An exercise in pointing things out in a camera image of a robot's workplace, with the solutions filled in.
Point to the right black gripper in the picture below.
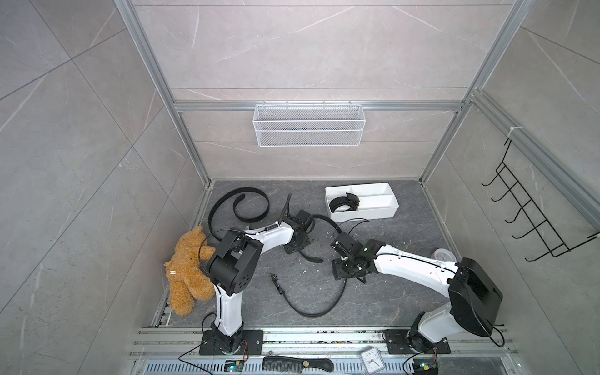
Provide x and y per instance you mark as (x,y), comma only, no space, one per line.
(337,270)

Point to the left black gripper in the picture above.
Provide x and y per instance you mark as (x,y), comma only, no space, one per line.
(292,250)

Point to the long black leather belt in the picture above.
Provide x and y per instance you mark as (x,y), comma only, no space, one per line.
(349,202)

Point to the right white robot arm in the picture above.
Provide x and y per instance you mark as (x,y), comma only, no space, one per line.
(473,298)

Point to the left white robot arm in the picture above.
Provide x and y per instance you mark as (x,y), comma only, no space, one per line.
(234,263)

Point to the white divided storage box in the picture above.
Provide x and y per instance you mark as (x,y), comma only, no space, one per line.
(377,201)

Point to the pink round container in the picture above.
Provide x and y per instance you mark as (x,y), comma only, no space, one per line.
(444,255)

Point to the small white clock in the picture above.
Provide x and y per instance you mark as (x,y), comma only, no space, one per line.
(372,360)

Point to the brown teddy bear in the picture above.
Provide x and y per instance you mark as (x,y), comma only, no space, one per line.
(187,282)

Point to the black comb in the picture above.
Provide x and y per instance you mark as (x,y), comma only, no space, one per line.
(288,364)

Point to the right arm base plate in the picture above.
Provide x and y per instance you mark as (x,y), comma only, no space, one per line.
(398,342)

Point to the white wire mesh basket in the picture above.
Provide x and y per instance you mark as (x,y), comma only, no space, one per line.
(308,125)

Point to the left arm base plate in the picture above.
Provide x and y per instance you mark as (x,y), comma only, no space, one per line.
(245,342)

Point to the black wire hook rack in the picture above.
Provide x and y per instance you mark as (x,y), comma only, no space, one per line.
(554,245)

